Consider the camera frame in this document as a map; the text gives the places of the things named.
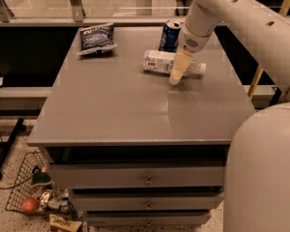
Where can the crumpled silver wrapper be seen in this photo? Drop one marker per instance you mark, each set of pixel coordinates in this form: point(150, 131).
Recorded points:
point(55, 200)

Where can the black wire basket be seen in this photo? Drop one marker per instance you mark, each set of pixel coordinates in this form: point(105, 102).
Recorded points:
point(32, 163)

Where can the dark blue chip bag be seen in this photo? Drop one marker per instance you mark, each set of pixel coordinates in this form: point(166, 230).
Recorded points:
point(97, 39)

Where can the middle grey drawer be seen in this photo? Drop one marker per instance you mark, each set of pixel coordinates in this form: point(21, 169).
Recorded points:
point(146, 201)

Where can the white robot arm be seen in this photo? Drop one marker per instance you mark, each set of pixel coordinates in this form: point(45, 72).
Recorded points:
point(257, 171)

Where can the yellow snack bag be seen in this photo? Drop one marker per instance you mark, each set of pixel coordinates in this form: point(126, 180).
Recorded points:
point(60, 224)

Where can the metal window rail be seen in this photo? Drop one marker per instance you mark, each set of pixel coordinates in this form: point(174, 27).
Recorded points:
point(88, 12)

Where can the red apple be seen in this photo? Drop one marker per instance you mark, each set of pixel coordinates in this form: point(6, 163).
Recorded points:
point(29, 205)

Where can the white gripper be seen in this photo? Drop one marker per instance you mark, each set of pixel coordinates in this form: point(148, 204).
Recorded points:
point(190, 41)

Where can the top grey drawer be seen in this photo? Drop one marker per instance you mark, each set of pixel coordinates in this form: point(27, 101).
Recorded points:
point(114, 176)

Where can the bottom grey drawer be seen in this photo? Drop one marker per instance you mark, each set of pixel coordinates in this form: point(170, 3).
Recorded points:
point(142, 219)

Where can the black metal stand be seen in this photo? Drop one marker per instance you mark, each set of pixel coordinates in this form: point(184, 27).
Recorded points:
point(6, 146)

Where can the grey drawer cabinet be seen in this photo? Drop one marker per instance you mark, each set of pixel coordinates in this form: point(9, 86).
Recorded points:
point(108, 110)

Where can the blue label plastic bottle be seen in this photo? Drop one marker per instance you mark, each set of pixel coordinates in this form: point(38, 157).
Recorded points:
point(162, 62)

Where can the grey drawer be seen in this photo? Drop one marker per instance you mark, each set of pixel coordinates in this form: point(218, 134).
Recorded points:
point(142, 219)
point(114, 176)
point(146, 201)

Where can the green sponge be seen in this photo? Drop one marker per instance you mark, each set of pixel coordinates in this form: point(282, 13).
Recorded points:
point(41, 179)

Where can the blue pepsi can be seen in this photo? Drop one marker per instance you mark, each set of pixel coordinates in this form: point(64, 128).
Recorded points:
point(169, 36)

